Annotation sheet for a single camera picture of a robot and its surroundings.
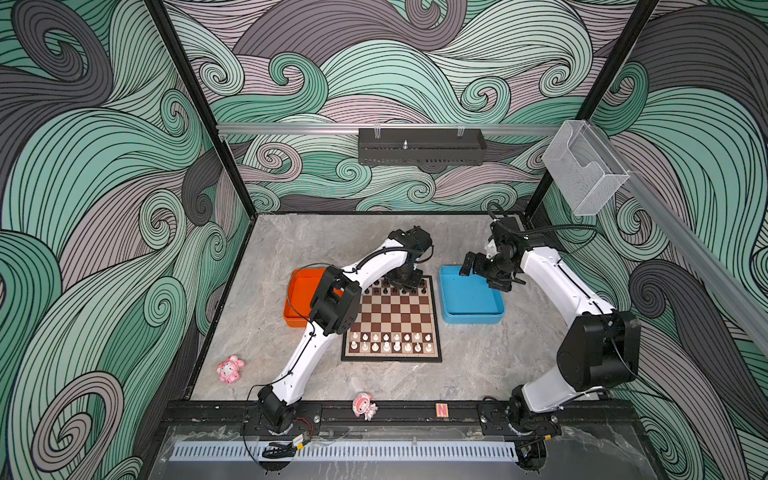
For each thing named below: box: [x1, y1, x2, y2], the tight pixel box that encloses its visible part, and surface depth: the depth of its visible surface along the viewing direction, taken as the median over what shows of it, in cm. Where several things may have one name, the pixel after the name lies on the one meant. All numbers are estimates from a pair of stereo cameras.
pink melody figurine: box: [352, 392, 379, 421], surface depth 74 cm
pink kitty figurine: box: [216, 355, 245, 384], surface depth 80 cm
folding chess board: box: [341, 275, 443, 362], surface depth 89 cm
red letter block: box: [435, 403, 449, 418], surface depth 75 cm
